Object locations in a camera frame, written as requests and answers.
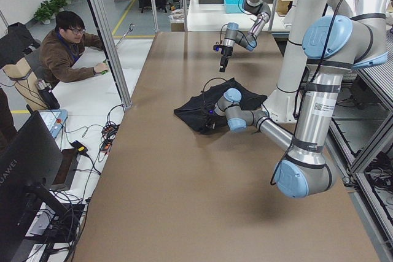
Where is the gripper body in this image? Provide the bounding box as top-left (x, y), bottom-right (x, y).
top-left (221, 45), bottom-right (232, 57)
top-left (203, 112), bottom-right (220, 129)

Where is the black printed t-shirt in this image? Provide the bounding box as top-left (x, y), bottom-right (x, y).
top-left (174, 78), bottom-right (267, 134)

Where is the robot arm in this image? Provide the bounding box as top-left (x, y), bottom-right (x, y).
top-left (214, 0), bottom-right (271, 72)
top-left (214, 0), bottom-right (389, 198)

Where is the blue plastic tray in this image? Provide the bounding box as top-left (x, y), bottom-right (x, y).
top-left (224, 0), bottom-right (246, 14)

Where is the cardboard box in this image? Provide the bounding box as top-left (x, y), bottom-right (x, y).
top-left (276, 0), bottom-right (293, 15)

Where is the black power adapter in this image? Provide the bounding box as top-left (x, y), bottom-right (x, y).
top-left (70, 141), bottom-right (88, 156)

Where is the teach pendant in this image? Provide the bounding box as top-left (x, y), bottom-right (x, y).
top-left (39, 109), bottom-right (68, 139)

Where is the person in brown jacket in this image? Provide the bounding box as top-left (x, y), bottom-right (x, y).
top-left (39, 11), bottom-right (109, 87)

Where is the black Huawei monitor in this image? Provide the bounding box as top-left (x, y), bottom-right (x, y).
top-left (1, 111), bottom-right (67, 256)

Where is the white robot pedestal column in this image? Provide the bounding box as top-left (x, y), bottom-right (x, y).
top-left (264, 0), bottom-right (326, 123)

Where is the aluminium frame post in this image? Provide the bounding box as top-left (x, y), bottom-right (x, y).
top-left (87, 0), bottom-right (132, 110)

